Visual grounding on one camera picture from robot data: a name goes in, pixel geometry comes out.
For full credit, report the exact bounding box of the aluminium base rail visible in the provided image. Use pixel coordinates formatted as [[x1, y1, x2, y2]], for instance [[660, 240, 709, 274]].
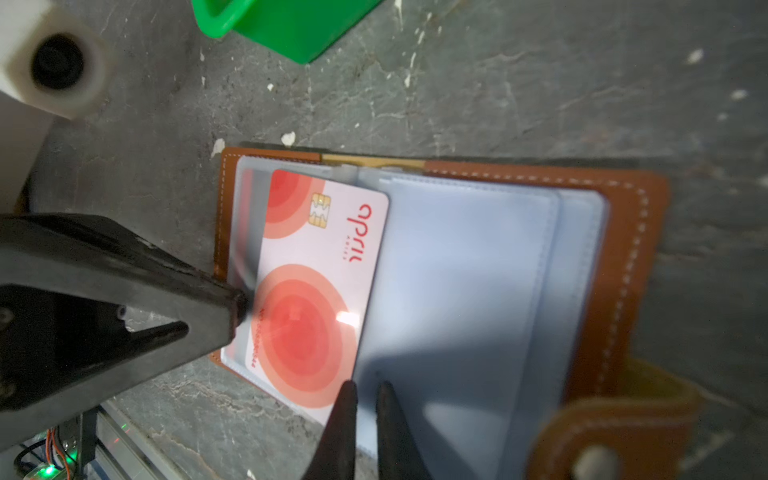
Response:
[[59, 401, 193, 480]]

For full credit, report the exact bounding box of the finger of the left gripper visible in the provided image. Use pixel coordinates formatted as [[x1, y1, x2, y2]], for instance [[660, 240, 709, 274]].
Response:
[[1, 213, 247, 448]]

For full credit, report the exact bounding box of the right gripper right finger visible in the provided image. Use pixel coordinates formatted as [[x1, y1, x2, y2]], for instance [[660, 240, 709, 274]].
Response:
[[376, 382, 432, 480]]

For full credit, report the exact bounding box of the green plastic card tray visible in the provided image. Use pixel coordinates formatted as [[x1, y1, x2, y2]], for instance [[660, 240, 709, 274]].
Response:
[[191, 0, 379, 64]]

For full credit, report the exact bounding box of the brown leather card holder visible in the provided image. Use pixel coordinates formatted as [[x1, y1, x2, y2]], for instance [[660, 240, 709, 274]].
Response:
[[208, 146, 702, 480]]

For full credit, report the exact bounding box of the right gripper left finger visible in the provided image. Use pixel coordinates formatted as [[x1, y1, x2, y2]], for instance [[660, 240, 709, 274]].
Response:
[[302, 380, 358, 480]]

